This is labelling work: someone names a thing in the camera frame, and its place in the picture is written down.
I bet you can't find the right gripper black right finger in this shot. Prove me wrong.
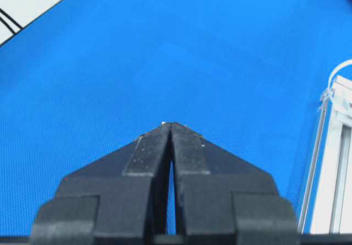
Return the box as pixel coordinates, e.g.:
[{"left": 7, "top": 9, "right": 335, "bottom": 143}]
[{"left": 171, "top": 123, "right": 300, "bottom": 244}]

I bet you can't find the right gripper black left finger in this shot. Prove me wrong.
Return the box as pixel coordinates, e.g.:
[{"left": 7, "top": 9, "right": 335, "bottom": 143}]
[{"left": 30, "top": 123, "right": 171, "bottom": 244}]

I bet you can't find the thin black wire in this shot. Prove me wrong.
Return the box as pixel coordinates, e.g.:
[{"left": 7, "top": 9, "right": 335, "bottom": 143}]
[{"left": 0, "top": 8, "right": 22, "bottom": 34}]

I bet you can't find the white zip tie loop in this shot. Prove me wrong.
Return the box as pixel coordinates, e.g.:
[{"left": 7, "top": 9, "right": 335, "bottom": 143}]
[{"left": 319, "top": 59, "right": 351, "bottom": 115}]

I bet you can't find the aluminium extrusion frame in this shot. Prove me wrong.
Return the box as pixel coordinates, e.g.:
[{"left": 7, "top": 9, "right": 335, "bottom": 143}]
[{"left": 298, "top": 75, "right": 351, "bottom": 235}]

